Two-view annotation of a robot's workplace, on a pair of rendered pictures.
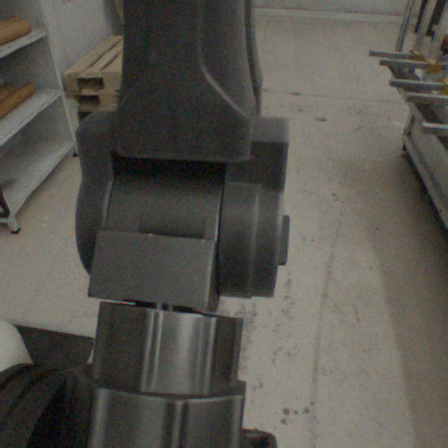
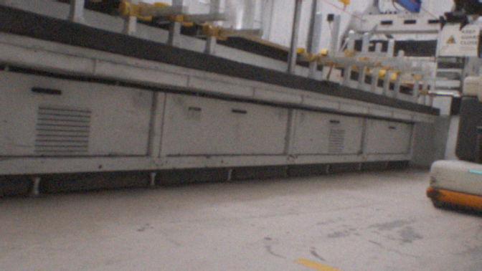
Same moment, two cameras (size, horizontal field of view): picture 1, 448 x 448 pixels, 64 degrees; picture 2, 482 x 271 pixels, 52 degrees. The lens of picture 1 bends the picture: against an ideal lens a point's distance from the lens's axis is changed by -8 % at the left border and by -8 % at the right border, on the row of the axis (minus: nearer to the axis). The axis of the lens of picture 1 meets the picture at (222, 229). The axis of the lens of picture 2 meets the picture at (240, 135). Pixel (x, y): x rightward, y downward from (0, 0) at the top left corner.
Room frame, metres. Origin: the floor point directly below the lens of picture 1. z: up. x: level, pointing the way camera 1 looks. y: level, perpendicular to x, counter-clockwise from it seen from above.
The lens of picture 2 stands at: (3.18, 0.42, 0.45)
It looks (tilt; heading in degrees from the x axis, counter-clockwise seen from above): 3 degrees down; 211
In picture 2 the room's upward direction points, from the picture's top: 6 degrees clockwise
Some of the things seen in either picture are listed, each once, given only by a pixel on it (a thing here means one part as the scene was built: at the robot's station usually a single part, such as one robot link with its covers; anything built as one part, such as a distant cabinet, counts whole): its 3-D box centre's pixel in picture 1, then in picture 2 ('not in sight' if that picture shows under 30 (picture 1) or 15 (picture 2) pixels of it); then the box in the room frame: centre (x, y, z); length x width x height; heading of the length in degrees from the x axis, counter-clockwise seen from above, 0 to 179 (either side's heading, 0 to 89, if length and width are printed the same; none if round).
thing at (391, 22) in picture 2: not in sight; (403, 86); (-2.98, -1.00, 0.95); 1.65 x 0.70 x 1.90; 83
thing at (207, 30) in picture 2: not in sight; (214, 32); (1.17, -0.98, 0.81); 0.14 x 0.06 x 0.05; 173
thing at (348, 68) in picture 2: not in sight; (348, 64); (-0.29, -0.79, 0.86); 0.04 x 0.04 x 0.48; 83
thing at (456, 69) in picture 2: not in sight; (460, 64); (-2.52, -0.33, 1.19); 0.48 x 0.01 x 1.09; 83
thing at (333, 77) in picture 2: not in sight; (331, 75); (-0.01, -0.80, 0.75); 0.26 x 0.01 x 0.10; 173
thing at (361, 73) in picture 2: not in sight; (363, 64); (-0.54, -0.76, 0.90); 0.04 x 0.04 x 0.48; 83
